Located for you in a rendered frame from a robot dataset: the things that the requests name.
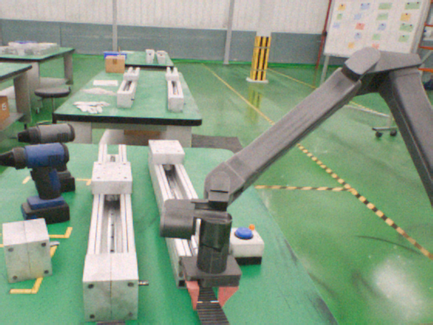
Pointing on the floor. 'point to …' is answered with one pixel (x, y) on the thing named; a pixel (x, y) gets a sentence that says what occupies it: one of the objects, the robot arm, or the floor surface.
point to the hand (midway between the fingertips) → (207, 303)
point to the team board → (373, 33)
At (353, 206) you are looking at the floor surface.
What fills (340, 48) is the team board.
